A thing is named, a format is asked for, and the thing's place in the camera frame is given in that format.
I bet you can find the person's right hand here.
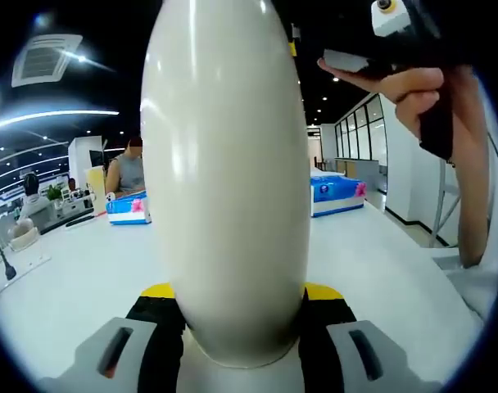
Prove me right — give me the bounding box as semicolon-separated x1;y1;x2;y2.
317;59;488;164

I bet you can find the cream white water cup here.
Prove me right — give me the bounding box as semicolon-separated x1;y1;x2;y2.
140;0;311;393

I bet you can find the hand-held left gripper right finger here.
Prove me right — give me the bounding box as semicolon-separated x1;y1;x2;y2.
301;282;438;393

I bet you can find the person's white shirt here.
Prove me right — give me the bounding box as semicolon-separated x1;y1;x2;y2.
432;122;498;320

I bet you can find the white power strip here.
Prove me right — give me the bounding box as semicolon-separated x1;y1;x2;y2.
0;253;52;294

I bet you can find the white table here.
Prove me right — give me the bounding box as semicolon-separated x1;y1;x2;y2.
0;171;486;393

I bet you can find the blue tissue pack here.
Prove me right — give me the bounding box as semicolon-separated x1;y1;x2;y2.
310;176;367;218
106;194;152;226

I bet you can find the black keyboard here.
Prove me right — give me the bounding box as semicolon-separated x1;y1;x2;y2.
39;206;95;235

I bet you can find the metal storage shelf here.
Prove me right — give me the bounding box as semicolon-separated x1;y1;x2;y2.
428;159;463;249

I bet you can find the black plug with gooseneck cable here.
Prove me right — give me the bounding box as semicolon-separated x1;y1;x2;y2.
0;237;17;282

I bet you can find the ceiling air conditioner unit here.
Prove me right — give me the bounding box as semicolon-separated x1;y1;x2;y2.
11;34;84;88

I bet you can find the yellow drink cup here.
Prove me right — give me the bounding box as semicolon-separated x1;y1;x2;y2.
84;167;107;216

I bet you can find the ceiling light strip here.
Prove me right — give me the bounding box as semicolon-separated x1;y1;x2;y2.
0;109;120;133

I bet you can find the beige lidded bowl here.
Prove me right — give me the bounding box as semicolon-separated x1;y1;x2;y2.
7;219;40;251

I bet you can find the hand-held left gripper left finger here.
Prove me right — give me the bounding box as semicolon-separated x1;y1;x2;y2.
68;282;184;393

